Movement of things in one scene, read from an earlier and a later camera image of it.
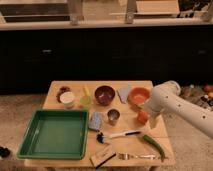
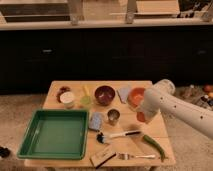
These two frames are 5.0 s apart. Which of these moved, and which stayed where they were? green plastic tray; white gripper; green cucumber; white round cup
Moved: white gripper
Stayed: green plastic tray; green cucumber; white round cup
